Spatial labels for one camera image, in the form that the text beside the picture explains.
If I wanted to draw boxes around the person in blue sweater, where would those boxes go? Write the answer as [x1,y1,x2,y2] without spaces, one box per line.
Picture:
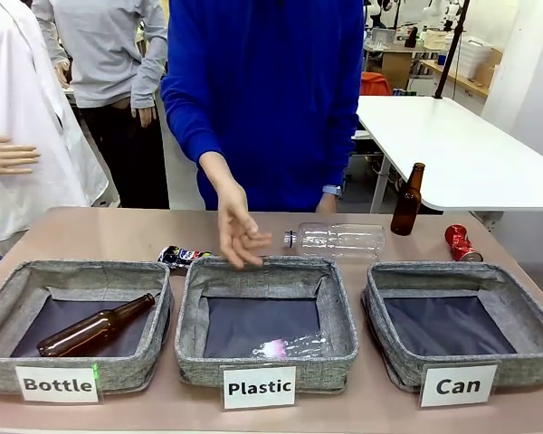
[160,0,367,213]

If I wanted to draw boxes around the grey fabric basket labelled Can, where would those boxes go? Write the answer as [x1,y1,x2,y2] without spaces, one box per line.
[363,261,543,393]

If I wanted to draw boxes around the mannequin hand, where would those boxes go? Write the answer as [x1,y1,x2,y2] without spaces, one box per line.
[0,135,42,177]

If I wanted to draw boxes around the crushed clear plastic bottle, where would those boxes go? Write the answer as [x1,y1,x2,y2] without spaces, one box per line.
[252,332,331,361]

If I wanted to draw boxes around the white storage bins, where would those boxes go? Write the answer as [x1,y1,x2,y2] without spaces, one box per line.
[450,35,492,78]

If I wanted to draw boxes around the person's right hand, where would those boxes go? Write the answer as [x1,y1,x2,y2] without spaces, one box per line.
[216,184,273,271]

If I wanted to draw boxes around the cardboard box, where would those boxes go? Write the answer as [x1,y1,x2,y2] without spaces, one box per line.
[477,47,503,87]

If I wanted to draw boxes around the wooden workbench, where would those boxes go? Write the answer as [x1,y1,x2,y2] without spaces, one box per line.
[418,58,490,99]

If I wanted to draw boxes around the black stand pole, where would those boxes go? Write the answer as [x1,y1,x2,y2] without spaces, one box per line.
[433,0,472,99]

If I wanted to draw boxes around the mannequin in white coat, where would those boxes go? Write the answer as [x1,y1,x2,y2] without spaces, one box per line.
[0,0,110,243]

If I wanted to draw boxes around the white table leg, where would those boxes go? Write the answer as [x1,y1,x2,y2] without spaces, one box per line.
[369,152,393,213]

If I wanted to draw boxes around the white sign reading Bottle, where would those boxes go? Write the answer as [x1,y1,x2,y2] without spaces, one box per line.
[14,364,104,404]

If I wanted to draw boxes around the person in grey shirt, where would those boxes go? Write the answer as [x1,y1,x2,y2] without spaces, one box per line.
[30,0,171,210]

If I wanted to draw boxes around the brown glass bottle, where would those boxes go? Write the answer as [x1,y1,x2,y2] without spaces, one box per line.
[390,162,426,237]
[36,292,157,358]

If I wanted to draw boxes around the grey fabric basket labelled Plastic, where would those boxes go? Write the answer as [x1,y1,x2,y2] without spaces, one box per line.
[175,255,359,395]

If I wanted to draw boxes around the grey fabric basket labelled Bottle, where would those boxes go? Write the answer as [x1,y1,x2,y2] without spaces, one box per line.
[0,259,176,395]

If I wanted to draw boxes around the white sign reading Plastic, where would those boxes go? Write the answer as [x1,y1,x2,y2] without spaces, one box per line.
[220,364,299,411]

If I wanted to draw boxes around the white sign reading Can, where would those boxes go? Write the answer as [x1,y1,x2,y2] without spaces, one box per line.
[418,363,500,409]

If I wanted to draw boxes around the large clear plastic bottle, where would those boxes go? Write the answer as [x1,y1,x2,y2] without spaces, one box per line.
[283,222,386,261]

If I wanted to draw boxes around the crushed red can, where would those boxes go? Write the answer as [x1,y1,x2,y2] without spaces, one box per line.
[443,224,484,263]

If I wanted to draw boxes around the crushed black can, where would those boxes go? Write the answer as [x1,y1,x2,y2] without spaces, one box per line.
[157,245,214,275]

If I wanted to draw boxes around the person's right forearm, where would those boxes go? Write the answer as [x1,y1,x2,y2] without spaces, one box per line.
[197,151,250,204]

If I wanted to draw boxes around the person's left hand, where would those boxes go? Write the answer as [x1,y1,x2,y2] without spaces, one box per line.
[315,192,338,213]

